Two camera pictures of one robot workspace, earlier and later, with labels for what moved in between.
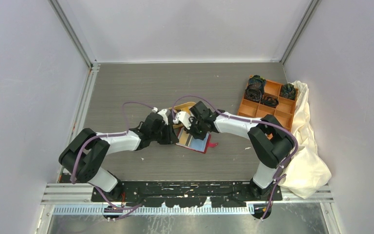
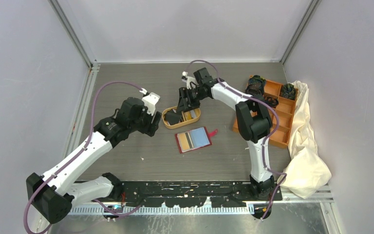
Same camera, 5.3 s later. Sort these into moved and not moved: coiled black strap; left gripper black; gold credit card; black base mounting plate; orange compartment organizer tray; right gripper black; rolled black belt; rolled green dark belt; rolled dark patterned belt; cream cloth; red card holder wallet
Moved: red card holder wallet; gold credit card; left gripper black; right gripper black
Not moved: black base mounting plate; coiled black strap; rolled dark patterned belt; rolled black belt; orange compartment organizer tray; cream cloth; rolled green dark belt
